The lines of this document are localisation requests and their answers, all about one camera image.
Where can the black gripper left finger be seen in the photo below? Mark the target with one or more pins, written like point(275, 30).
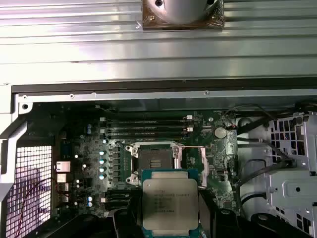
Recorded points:
point(123, 223)

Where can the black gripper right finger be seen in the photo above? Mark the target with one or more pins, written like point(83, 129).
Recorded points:
point(210, 223)

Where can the silver CPU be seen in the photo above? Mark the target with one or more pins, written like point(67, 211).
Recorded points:
point(171, 198)

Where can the metal socket cover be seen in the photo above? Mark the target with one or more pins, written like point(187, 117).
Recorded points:
point(204, 171)

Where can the CPU socket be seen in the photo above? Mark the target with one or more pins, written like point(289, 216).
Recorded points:
point(153, 158)

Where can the RAM slot black clips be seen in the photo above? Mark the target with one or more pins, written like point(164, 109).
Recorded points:
point(148, 127)
point(148, 136)

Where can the RAM slot white clips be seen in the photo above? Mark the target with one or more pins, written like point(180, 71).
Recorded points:
point(148, 122)
point(148, 131)

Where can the green motherboard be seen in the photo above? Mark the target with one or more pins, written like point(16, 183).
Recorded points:
point(218, 153)

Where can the metal drive cage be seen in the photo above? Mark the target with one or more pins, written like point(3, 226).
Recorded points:
point(292, 188)

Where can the round coin battery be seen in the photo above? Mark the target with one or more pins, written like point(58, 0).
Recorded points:
point(220, 132)

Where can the black PC case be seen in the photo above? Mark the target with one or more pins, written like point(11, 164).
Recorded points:
point(148, 88)

